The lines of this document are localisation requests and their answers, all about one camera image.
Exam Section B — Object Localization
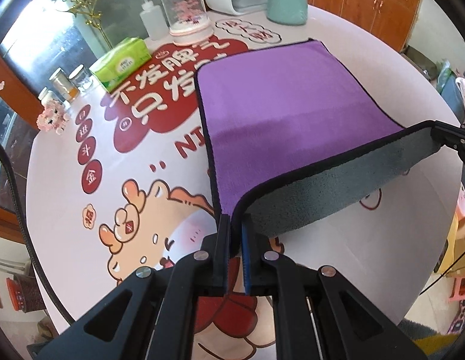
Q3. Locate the purple grey microfibre towel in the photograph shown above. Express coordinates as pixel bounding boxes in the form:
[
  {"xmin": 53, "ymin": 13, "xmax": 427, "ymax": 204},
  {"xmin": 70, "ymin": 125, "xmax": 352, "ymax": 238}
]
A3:
[{"xmin": 195, "ymin": 40, "xmax": 440, "ymax": 236}]

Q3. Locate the red lidded woven basket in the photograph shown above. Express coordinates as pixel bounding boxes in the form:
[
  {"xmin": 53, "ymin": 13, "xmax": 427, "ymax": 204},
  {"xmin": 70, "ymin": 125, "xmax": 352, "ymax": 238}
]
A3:
[{"xmin": 6, "ymin": 275, "xmax": 45, "ymax": 313}]

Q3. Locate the teal ceramic jar brown lid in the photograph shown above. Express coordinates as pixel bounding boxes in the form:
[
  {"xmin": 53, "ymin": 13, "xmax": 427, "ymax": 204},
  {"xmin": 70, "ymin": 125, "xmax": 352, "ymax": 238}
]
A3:
[{"xmin": 267, "ymin": 0, "xmax": 308, "ymax": 26}]

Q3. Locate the pink block pig figurine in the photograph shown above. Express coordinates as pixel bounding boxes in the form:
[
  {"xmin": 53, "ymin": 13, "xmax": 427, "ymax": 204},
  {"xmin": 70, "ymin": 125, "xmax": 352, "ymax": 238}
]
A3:
[{"xmin": 36, "ymin": 100, "xmax": 70, "ymax": 135}]

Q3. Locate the white pill bottle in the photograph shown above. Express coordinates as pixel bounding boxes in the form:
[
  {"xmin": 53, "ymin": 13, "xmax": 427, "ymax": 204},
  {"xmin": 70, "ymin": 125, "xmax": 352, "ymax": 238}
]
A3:
[{"xmin": 38, "ymin": 87, "xmax": 62, "ymax": 107}]

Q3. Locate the small clear glass jar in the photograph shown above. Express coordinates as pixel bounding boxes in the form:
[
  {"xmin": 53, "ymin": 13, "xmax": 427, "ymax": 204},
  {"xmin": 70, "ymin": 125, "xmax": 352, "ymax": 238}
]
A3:
[{"xmin": 68, "ymin": 64, "xmax": 93, "ymax": 93}]

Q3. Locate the green tissue pack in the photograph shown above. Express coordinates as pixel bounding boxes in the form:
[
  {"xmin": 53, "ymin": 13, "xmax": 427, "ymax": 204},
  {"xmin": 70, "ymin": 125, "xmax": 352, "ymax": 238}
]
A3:
[{"xmin": 89, "ymin": 37, "xmax": 150, "ymax": 93}]

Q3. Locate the metal tin with orange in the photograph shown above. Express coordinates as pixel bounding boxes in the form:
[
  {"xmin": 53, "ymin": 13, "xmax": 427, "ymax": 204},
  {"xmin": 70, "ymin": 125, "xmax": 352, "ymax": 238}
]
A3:
[{"xmin": 49, "ymin": 67, "xmax": 80, "ymax": 102}]

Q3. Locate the white squeeze wash bottle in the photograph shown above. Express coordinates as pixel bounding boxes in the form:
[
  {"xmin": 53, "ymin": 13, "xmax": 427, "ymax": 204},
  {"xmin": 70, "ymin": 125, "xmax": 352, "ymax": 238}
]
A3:
[{"xmin": 140, "ymin": 0, "xmax": 169, "ymax": 41}]

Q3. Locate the glass dome pink ornament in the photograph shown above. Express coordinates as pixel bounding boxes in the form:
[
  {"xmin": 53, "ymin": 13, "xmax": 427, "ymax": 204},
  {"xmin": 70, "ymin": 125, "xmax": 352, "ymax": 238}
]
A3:
[{"xmin": 162, "ymin": 0, "xmax": 214, "ymax": 47}]

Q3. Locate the glass sliding door gold ornament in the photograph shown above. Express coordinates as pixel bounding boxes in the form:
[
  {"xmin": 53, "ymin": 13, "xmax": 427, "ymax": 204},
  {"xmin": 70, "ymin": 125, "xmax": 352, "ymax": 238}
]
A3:
[{"xmin": 0, "ymin": 0, "xmax": 161, "ymax": 94}]

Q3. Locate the black cable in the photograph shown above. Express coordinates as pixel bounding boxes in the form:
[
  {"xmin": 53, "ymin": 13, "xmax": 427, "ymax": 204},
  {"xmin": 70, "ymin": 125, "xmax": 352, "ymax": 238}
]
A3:
[{"xmin": 0, "ymin": 140, "xmax": 77, "ymax": 326}]

